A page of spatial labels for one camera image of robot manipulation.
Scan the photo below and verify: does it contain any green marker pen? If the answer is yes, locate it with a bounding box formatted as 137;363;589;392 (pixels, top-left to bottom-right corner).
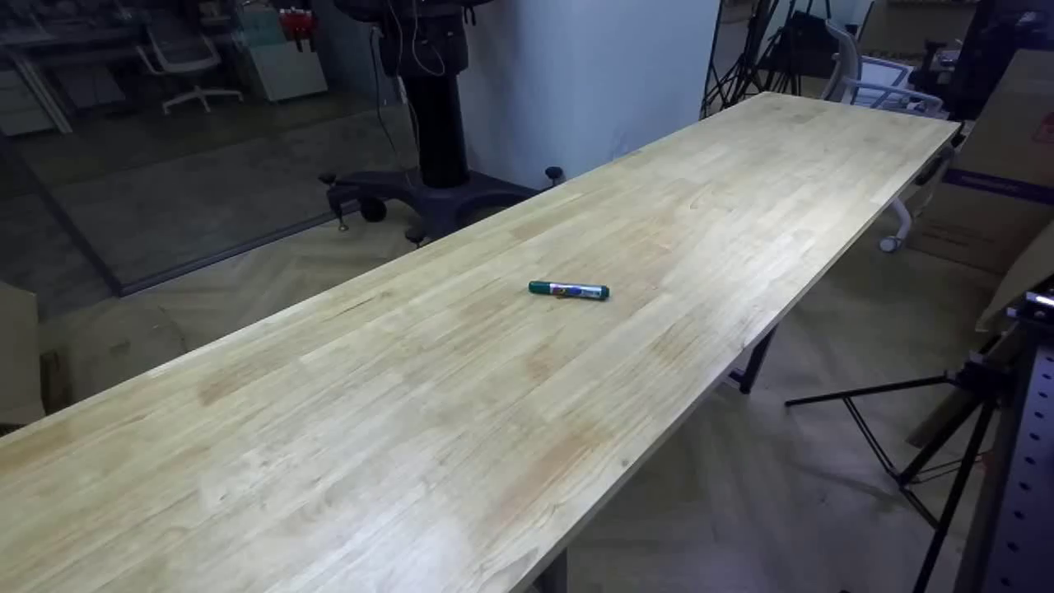
525;280;608;304

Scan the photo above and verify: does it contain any white office chair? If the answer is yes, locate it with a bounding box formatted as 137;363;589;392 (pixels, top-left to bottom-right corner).
133;18;242;115

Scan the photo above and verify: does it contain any cardboard box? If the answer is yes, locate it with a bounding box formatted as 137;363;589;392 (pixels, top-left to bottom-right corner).
908;50;1054;273

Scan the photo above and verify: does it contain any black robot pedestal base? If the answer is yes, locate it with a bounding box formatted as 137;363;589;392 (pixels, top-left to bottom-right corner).
323;0;532;245

